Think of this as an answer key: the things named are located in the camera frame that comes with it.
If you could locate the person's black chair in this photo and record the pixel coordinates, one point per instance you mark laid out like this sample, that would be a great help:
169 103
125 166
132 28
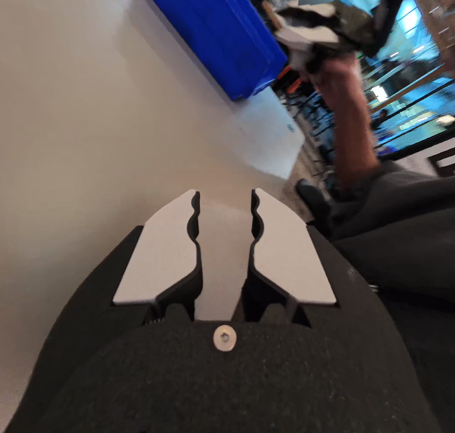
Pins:
313 202

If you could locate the printed marker board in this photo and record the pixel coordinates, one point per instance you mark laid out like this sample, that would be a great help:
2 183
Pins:
441 155

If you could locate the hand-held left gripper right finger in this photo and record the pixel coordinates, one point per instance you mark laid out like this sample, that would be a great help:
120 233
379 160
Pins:
293 256

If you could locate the person's right hand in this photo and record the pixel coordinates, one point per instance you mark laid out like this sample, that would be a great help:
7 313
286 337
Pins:
334 74

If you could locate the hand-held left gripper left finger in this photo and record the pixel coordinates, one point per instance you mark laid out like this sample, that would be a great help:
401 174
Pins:
158 256

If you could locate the blue plastic bin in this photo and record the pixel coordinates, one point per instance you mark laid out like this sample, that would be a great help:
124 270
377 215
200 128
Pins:
213 31

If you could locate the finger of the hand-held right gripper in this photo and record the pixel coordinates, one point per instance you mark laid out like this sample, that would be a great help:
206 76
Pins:
306 12
302 38

